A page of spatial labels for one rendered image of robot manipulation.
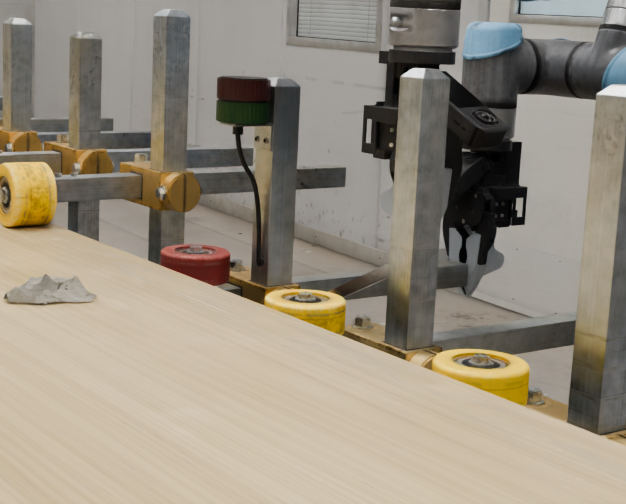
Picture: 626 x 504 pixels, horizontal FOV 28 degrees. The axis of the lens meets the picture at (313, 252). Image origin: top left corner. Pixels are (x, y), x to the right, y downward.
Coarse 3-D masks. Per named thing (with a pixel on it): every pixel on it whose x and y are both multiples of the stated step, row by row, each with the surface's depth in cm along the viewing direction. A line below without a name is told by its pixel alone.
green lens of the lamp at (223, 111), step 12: (216, 108) 139; (228, 108) 137; (240, 108) 137; (252, 108) 137; (264, 108) 138; (216, 120) 139; (228, 120) 137; (240, 120) 137; (252, 120) 137; (264, 120) 138
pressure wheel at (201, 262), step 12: (168, 252) 142; (180, 252) 144; (192, 252) 143; (204, 252) 144; (216, 252) 143; (228, 252) 144; (168, 264) 141; (180, 264) 141; (192, 264) 140; (204, 264) 141; (216, 264) 141; (228, 264) 143; (192, 276) 141; (204, 276) 141; (216, 276) 142; (228, 276) 144
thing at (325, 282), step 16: (336, 272) 158; (352, 272) 159; (368, 272) 159; (448, 272) 166; (464, 272) 168; (224, 288) 146; (240, 288) 147; (304, 288) 152; (320, 288) 154; (368, 288) 158; (384, 288) 160
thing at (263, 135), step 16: (240, 128) 139; (256, 128) 143; (272, 128) 140; (240, 144) 140; (256, 144) 143; (240, 160) 141; (256, 192) 142; (256, 208) 143; (256, 224) 143; (256, 256) 144
